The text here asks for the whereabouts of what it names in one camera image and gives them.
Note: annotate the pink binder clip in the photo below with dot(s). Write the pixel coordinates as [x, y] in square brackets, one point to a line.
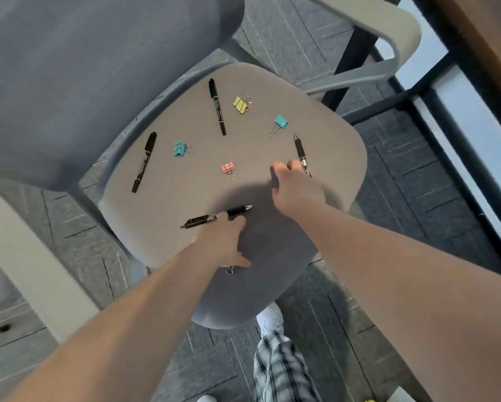
[227, 270]
[228, 167]

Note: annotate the person's right hand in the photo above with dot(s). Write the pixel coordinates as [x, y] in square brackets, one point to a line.
[298, 192]

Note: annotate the grey office chair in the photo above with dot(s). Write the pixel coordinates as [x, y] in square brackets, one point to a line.
[183, 180]

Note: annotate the white shoe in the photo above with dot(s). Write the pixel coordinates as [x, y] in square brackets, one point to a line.
[271, 318]
[206, 399]

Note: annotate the brown wooden table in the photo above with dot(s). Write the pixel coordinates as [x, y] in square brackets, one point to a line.
[489, 37]

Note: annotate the person's right forearm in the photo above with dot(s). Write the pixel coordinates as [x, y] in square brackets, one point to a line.
[401, 297]

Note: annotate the black ballpoint pen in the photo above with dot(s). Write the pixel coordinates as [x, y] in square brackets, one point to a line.
[301, 152]
[198, 221]

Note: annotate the person's left hand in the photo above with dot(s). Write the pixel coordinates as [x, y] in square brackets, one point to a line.
[221, 247]

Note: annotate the yellow binder clip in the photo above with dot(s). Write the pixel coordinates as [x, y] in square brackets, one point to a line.
[241, 104]

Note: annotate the person's left forearm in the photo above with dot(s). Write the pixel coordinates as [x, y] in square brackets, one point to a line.
[129, 330]

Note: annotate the plaid trousers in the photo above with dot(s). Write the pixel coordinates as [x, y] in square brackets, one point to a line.
[282, 368]

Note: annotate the teal binder clip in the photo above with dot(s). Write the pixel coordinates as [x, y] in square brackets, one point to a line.
[280, 121]
[179, 148]

